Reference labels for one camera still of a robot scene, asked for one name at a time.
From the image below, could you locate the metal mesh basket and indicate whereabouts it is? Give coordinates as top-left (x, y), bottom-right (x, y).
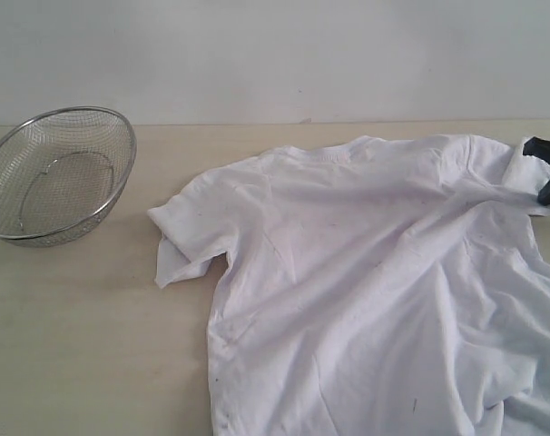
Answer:
top-left (0, 106), bottom-right (137, 247)

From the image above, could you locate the white t-shirt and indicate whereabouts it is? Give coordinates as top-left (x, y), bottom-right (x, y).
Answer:
top-left (148, 135), bottom-right (550, 435)

